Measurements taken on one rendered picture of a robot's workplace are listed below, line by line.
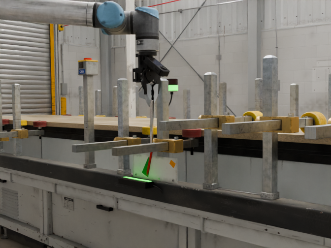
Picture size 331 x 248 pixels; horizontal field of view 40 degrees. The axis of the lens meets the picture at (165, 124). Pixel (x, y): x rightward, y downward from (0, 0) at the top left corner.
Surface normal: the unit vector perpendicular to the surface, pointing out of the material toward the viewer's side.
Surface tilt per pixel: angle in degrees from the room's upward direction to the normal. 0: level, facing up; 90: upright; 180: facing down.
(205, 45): 90
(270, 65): 90
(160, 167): 90
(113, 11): 90
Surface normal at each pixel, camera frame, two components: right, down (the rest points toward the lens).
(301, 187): -0.71, 0.04
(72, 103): 0.78, 0.03
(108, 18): 0.07, 0.06
